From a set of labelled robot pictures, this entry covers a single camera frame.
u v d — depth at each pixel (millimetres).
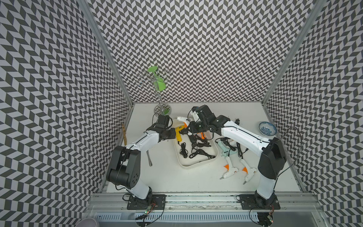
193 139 953
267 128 990
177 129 982
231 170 825
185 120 830
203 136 940
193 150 892
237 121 1042
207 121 639
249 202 728
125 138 987
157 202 730
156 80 918
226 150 889
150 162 866
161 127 733
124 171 444
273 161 460
